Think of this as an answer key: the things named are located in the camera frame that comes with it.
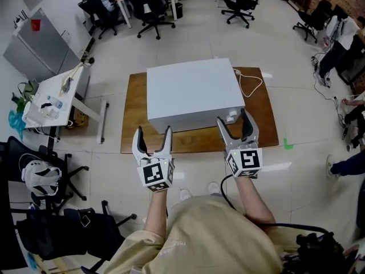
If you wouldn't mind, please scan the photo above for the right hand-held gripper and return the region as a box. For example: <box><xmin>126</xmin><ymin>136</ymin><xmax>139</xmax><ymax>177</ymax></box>
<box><xmin>216</xmin><ymin>108</ymin><xmax>263</xmax><ymax>179</ymax></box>

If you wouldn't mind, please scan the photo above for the white headset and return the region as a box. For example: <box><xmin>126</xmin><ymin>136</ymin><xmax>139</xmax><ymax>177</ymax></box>
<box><xmin>21</xmin><ymin>154</ymin><xmax>62</xmax><ymax>196</ymax></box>

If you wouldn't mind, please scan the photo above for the person's right forearm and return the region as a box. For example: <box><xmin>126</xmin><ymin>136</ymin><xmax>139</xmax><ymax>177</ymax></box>
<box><xmin>234</xmin><ymin>176</ymin><xmax>277</xmax><ymax>233</ymax></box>

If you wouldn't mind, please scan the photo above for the green bag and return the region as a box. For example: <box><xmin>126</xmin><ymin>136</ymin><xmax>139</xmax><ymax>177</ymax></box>
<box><xmin>11</xmin><ymin>80</ymin><xmax>39</xmax><ymax>111</ymax></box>

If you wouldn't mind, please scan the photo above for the black waste bin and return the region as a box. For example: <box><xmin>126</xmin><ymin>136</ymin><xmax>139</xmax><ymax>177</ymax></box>
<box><xmin>171</xmin><ymin>2</ymin><xmax>183</xmax><ymax>19</ymax></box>

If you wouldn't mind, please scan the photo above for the large black monitor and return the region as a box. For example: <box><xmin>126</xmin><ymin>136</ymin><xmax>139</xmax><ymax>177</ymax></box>
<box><xmin>0</xmin><ymin>143</ymin><xmax>29</xmax><ymax>270</ymax></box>

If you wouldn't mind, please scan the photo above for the person's beige shirt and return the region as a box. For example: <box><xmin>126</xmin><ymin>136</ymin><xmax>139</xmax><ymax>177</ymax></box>
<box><xmin>104</xmin><ymin>195</ymin><xmax>314</xmax><ymax>274</ymax></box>

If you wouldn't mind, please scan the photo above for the clear water bottle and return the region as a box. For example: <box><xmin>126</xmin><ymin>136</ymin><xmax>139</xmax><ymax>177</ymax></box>
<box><xmin>47</xmin><ymin>95</ymin><xmax>63</xmax><ymax>110</ymax></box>

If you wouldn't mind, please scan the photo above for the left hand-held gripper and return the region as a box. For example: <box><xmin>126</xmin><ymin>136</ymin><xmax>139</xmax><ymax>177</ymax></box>
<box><xmin>131</xmin><ymin>126</ymin><xmax>175</xmax><ymax>193</ymax></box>

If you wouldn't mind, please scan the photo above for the black equipment pack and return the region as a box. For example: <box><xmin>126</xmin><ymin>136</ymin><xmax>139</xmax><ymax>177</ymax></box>
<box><xmin>296</xmin><ymin>232</ymin><xmax>357</xmax><ymax>274</ymax></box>

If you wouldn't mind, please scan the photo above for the person's left forearm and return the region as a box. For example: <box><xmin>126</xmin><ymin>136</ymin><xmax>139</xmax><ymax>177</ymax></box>
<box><xmin>142</xmin><ymin>189</ymin><xmax>169</xmax><ymax>241</ymax></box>

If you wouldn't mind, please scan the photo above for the grey refrigerator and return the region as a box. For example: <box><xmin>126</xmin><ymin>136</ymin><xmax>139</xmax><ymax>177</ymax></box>
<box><xmin>2</xmin><ymin>7</ymin><xmax>82</xmax><ymax>81</ymax></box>

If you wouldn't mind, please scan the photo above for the wooden stick tool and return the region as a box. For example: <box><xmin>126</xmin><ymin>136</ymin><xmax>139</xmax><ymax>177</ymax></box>
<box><xmin>59</xmin><ymin>63</ymin><xmax>85</xmax><ymax>94</ymax></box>

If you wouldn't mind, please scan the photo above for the wooden stool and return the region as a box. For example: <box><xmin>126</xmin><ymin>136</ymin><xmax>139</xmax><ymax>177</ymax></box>
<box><xmin>27</xmin><ymin>251</ymin><xmax>69</xmax><ymax>274</ymax></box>

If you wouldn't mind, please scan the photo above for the wooden desk with white legs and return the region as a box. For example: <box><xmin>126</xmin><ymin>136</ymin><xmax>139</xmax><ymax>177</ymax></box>
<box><xmin>115</xmin><ymin>0</ymin><xmax>179</xmax><ymax>30</ymax></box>

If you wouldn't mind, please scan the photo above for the wooden table with black legs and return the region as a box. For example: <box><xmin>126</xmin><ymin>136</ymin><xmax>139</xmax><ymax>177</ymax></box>
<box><xmin>120</xmin><ymin>66</ymin><xmax>279</xmax><ymax>155</ymax></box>

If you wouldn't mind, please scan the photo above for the white desktop appliance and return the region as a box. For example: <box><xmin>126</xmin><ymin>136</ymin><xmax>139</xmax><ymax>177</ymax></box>
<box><xmin>22</xmin><ymin>101</ymin><xmax>40</xmax><ymax>125</ymax></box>

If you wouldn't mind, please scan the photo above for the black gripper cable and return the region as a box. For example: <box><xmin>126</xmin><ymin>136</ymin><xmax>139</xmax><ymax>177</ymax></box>
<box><xmin>220</xmin><ymin>174</ymin><xmax>331</xmax><ymax>235</ymax></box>

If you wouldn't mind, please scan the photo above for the yellow cardboard box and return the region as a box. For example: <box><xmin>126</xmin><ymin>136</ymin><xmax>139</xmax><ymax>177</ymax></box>
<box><xmin>65</xmin><ymin>107</ymin><xmax>86</xmax><ymax>130</ymax></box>

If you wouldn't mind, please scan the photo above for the white microwave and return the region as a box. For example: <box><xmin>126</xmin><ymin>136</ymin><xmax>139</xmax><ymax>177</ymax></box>
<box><xmin>146</xmin><ymin>57</ymin><xmax>246</xmax><ymax>134</ymax></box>

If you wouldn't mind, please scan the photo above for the white power cable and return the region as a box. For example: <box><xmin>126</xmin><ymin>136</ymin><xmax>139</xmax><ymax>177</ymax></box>
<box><xmin>233</xmin><ymin>68</ymin><xmax>263</xmax><ymax>98</ymax></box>

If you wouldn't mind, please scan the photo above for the black mesh office chair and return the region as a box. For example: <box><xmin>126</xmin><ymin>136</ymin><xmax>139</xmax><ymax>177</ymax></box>
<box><xmin>15</xmin><ymin>200</ymin><xmax>137</xmax><ymax>274</ymax></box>
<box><xmin>5</xmin><ymin>135</ymin><xmax>90</xmax><ymax>208</ymax></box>

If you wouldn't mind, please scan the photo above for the teal plastic bag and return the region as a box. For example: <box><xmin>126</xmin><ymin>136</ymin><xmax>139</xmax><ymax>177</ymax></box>
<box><xmin>8</xmin><ymin>110</ymin><xmax>26</xmax><ymax>141</ymax></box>

